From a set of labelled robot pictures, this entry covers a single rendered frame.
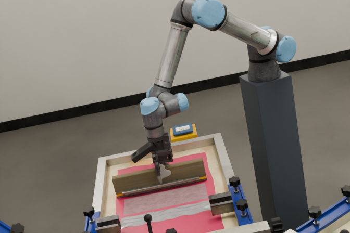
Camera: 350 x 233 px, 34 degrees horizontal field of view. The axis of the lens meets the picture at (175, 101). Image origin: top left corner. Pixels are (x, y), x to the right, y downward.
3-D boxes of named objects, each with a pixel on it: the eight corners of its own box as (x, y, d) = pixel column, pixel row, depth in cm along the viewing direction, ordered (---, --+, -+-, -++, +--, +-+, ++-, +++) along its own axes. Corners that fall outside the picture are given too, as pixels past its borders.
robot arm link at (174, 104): (174, 87, 233) (151, 95, 229) (188, 93, 223) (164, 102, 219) (178, 104, 236) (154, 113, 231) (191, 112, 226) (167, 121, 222)
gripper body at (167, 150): (173, 163, 227) (168, 137, 222) (152, 167, 227) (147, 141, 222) (172, 154, 234) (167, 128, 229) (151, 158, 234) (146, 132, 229)
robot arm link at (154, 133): (144, 131, 220) (144, 123, 228) (146, 141, 222) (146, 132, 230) (163, 127, 220) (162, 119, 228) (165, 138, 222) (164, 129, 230)
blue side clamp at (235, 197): (229, 197, 221) (226, 182, 219) (242, 194, 221) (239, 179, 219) (242, 243, 193) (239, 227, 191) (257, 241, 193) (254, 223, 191)
